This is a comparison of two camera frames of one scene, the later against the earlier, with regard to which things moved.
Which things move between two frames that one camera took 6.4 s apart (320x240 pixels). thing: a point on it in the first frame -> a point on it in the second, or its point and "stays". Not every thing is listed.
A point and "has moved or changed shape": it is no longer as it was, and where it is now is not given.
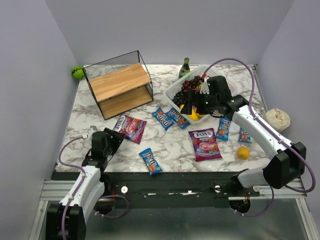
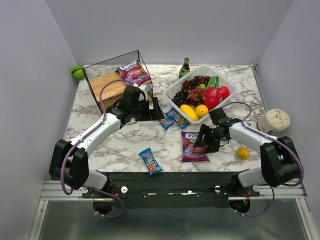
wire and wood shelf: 120,84 stays
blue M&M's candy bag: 178,118 stays
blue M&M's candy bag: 161,116 stays
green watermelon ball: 78,72 stays
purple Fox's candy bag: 204,144 has moved or changed shape
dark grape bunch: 180,97 stays
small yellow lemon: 243,153 stays
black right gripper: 198,105 -> 208,136
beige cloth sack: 277,119 stays
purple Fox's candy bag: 132,128 -> 133,73
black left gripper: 115,139 -> 145,110
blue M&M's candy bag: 153,166 stays
